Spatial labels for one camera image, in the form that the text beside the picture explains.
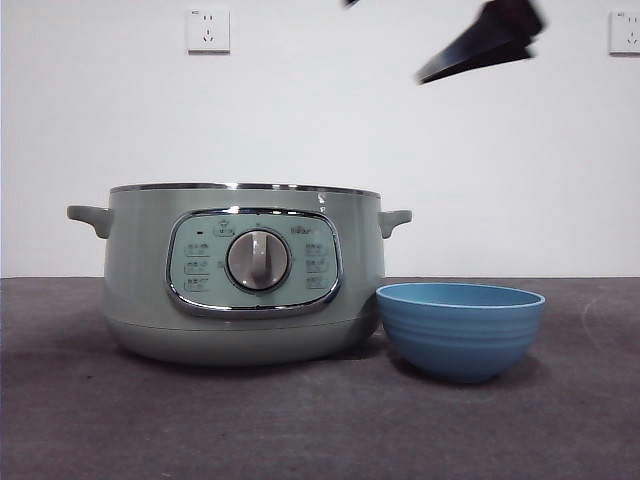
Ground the blue ribbed bowl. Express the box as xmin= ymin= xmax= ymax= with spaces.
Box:
xmin=375 ymin=281 xmax=547 ymax=386

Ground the pale green electric steamer pot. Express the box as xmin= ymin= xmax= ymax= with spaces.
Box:
xmin=66 ymin=182 xmax=414 ymax=369

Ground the white wall socket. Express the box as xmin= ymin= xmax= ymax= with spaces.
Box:
xmin=608 ymin=11 xmax=640 ymax=56
xmin=187 ymin=8 xmax=232 ymax=55

